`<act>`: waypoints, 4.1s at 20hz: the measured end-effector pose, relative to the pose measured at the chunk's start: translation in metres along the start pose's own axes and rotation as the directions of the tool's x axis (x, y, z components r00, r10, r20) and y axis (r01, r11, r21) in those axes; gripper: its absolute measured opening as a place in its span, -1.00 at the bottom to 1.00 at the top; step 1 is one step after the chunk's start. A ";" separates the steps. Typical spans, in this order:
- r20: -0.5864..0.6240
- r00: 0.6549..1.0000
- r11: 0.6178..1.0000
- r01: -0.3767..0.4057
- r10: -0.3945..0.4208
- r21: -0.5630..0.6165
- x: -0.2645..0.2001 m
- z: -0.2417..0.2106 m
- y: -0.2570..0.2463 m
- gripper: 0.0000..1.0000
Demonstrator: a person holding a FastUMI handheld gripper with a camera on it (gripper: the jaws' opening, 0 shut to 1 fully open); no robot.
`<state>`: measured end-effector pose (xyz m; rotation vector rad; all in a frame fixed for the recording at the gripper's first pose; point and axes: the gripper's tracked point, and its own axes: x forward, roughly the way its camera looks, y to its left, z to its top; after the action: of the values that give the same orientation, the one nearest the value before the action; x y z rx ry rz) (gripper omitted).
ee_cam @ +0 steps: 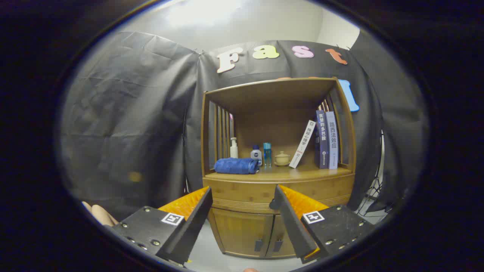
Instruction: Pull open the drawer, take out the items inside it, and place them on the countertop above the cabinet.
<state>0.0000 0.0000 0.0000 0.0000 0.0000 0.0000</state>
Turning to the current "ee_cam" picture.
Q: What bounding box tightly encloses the light purple book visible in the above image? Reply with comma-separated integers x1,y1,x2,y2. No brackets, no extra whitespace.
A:
325,111,340,170

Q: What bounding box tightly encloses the black light stand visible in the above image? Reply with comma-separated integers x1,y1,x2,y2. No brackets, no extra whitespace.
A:
357,130,394,216

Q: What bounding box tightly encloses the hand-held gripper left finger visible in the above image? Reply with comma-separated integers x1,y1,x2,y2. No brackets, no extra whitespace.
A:
107,186,213,267

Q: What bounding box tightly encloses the dark blue book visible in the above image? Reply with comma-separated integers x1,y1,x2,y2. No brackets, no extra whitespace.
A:
315,110,329,169

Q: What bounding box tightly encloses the beige curved object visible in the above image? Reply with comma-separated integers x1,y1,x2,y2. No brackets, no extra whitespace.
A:
82,201,118,227

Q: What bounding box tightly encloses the wooden countertop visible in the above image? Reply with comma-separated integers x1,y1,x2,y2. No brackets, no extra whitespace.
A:
204,164,353,180

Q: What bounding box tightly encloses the wooden cabinet door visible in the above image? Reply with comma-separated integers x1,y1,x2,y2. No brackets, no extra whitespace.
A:
209,208,273,258
267,215,297,258

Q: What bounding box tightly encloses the white bottle with blue cap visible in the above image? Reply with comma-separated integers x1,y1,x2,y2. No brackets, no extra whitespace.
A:
250,145,263,166

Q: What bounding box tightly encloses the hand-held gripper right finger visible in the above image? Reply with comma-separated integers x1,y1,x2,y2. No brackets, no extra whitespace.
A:
273,184,375,264

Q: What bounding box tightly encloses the white book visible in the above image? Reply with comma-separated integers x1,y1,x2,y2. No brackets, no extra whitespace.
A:
289,120,316,169

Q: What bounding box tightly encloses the wooden drawer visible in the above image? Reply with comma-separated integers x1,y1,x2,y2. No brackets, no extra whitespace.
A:
204,176,355,215

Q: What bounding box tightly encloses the beige lidded teacup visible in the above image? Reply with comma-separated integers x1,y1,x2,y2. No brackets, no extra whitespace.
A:
274,151,291,167

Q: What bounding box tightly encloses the wooden cabinet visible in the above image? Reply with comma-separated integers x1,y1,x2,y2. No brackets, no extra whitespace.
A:
200,77,357,259

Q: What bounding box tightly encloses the black backdrop cloth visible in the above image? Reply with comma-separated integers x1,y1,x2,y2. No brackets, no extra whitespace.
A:
60,31,430,223

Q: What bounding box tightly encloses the blue folded towel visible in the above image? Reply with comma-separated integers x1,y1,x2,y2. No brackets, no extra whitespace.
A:
214,158,261,175

